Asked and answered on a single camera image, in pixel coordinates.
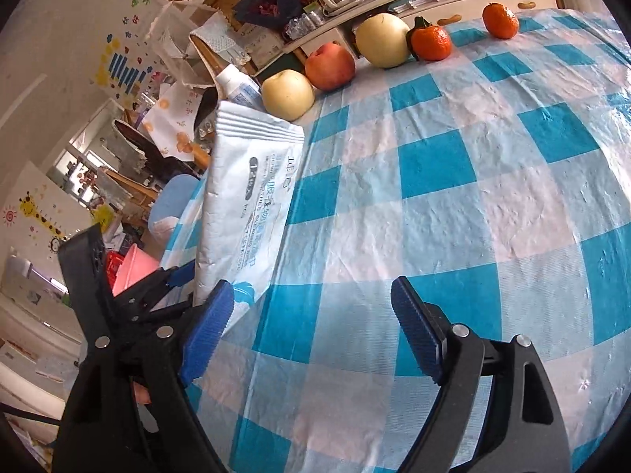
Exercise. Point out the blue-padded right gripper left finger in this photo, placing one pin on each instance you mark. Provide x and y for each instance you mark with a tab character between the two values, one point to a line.
103	429

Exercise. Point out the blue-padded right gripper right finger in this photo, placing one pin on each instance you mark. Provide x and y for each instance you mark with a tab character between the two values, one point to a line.
523	429

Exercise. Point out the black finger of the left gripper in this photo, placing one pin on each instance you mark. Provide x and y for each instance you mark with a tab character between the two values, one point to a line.
162	312

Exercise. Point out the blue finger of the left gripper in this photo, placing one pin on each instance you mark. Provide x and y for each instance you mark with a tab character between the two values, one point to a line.
172	275

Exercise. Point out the white printed bag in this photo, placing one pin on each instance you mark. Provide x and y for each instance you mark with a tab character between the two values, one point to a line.
246	203

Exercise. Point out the pink trash bin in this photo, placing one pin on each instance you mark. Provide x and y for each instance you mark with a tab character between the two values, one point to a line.
136	265

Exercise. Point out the person's left hand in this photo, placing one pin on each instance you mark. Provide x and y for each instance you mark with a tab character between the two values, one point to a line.
142	395

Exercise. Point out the red gift boxes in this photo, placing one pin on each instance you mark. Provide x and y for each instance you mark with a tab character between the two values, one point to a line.
113	261

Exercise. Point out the blue round stool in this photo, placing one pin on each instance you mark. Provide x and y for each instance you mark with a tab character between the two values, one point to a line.
169	206

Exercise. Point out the orange-flower table cloth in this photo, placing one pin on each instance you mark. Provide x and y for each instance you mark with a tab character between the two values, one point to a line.
170	122

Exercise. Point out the white yogurt bottle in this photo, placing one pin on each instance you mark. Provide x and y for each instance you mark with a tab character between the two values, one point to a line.
238	88

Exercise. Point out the wooden dining chair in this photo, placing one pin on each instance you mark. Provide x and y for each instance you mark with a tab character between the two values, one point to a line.
215	44

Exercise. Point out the yellow apple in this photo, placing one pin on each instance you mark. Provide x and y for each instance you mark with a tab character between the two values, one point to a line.
287	95

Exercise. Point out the blue white checked tablecloth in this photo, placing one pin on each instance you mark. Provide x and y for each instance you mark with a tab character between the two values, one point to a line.
498	182

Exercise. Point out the red apple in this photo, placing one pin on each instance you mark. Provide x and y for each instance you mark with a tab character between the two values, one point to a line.
330	67

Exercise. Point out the yellow pear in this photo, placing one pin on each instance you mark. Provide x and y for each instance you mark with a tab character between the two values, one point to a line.
382	40

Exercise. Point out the tangerine with leaf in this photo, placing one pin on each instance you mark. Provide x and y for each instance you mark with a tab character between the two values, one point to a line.
428	42

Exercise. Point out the small tangerine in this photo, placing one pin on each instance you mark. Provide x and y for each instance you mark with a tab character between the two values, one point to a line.
500	21

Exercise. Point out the cream TV cabinet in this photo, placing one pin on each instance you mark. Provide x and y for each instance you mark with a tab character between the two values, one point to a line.
341	28

